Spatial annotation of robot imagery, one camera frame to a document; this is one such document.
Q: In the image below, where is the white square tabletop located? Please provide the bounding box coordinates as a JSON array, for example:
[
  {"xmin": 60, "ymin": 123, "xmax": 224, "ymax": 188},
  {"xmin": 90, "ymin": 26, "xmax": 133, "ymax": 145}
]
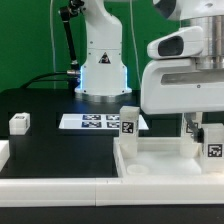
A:
[{"xmin": 113, "ymin": 137, "xmax": 202, "ymax": 178}]

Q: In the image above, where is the black cable bundle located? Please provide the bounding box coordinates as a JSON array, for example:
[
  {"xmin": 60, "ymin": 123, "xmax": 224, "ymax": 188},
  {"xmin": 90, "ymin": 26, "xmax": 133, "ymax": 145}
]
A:
[{"xmin": 20, "ymin": 69, "xmax": 81, "ymax": 90}]

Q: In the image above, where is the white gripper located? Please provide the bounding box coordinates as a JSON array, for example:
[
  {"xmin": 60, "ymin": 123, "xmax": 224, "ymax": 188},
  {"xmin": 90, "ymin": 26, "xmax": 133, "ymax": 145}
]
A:
[{"xmin": 141, "ymin": 26, "xmax": 224, "ymax": 143}]

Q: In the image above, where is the white left fence piece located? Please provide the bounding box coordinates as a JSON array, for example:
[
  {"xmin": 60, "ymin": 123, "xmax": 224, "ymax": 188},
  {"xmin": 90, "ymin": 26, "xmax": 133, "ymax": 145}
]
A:
[{"xmin": 0, "ymin": 140, "xmax": 10, "ymax": 171}]

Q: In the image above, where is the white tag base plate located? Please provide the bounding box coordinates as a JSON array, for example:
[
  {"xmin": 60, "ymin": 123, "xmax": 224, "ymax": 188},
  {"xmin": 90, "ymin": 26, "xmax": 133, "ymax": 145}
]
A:
[{"xmin": 58, "ymin": 113, "xmax": 150, "ymax": 131}]

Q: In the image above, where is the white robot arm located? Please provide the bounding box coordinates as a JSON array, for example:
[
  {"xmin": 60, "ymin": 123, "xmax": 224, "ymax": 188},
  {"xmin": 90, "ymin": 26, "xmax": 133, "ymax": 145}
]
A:
[{"xmin": 75, "ymin": 0, "xmax": 224, "ymax": 114}]

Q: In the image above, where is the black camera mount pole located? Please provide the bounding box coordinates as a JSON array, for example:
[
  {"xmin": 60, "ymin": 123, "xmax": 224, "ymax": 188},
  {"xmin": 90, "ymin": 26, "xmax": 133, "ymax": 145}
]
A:
[{"xmin": 59, "ymin": 0, "xmax": 84, "ymax": 92}]

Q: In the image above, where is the white front fence bar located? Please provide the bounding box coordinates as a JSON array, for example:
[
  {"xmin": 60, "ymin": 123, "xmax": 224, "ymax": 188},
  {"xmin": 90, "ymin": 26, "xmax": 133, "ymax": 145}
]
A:
[{"xmin": 0, "ymin": 175, "xmax": 224, "ymax": 207}]

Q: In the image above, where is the white hanging cable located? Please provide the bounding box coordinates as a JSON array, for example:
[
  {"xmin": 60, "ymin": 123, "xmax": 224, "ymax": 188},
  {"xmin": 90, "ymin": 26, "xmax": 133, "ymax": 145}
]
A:
[{"xmin": 49, "ymin": 0, "xmax": 58, "ymax": 90}]

